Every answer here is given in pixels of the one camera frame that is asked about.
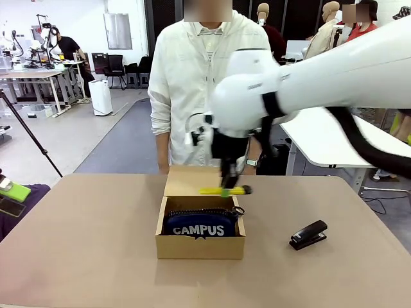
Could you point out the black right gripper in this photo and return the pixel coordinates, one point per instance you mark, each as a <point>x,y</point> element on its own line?
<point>229,146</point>

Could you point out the yellow-green marker pen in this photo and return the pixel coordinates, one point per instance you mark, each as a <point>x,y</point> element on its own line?
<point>210,191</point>

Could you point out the dark blue Campus pencil case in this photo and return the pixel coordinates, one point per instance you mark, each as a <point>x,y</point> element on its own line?
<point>199,226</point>

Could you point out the person's right forearm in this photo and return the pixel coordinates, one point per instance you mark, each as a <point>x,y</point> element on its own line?
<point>162,149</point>

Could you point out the person's left forearm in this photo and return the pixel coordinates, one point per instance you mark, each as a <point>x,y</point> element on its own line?
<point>255,147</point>

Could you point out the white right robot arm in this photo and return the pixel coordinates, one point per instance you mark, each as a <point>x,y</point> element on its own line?
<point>289,83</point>

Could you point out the brown cardboard box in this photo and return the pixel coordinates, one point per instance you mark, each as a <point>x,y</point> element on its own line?
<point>200,248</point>

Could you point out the person's left hand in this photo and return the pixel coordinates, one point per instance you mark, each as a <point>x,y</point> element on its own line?
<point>248,170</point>

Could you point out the person's right hand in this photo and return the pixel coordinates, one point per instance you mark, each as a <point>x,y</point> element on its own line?
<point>163,168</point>

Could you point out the white side table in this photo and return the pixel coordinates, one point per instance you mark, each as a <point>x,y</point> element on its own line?
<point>321,141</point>

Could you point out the person in white jacket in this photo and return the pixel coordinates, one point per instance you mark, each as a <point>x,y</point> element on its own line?
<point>186,90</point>

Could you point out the black stapler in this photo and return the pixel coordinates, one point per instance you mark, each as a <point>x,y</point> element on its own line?
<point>308,235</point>

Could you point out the mannequin in dark red top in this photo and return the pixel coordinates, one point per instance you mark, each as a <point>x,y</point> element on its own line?
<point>273,35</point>

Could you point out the white air purifier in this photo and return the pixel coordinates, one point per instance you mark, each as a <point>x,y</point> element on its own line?
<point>100,97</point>

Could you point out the black office chair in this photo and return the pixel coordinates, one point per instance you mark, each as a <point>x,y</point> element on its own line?
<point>115,72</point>

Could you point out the mannequin in beige coat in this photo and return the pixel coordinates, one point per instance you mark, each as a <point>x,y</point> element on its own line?
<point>324,35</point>

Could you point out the black light stand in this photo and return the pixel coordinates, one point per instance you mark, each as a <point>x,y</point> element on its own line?
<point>336,35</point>

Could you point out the person in red shirt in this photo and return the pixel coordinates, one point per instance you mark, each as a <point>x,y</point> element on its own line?
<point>361,27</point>

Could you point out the person in black shirt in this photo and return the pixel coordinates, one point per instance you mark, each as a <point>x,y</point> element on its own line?
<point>74,51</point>

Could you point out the dark purple cloth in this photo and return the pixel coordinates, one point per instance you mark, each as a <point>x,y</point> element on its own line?
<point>29,211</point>

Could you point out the lime green block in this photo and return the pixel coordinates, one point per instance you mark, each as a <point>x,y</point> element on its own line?
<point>14,192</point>

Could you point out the dark flat plate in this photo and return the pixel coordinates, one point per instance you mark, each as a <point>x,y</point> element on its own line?
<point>11,208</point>

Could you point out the long white workbench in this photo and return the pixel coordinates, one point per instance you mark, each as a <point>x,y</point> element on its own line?
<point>29,75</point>

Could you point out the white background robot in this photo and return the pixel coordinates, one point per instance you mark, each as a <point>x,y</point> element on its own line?
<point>48,41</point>

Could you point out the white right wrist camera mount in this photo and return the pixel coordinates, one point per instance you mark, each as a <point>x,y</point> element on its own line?
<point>197,131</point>

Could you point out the grey wall panel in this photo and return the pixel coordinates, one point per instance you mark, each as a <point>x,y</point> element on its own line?
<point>117,31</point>

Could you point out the black camera tripod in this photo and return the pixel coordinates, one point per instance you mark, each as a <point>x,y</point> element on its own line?
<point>29,134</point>

